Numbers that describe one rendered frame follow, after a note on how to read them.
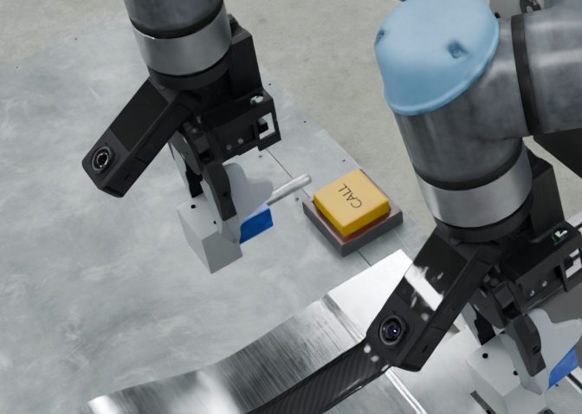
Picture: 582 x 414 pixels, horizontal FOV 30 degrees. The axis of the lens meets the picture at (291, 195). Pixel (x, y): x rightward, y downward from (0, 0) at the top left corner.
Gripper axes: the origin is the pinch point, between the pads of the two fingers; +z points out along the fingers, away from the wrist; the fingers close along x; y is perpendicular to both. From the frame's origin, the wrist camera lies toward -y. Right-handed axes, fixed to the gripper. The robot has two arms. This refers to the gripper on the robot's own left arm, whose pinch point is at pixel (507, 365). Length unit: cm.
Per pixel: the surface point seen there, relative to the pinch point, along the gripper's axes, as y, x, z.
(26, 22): -5, 207, 66
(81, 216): -21, 52, 4
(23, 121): -21, 71, 2
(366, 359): -7.7, 11.5, 3.7
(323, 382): -12.1, 11.9, 3.1
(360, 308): -5.2, 15.8, 2.6
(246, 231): -9.4, 26.4, -3.7
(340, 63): 47, 142, 83
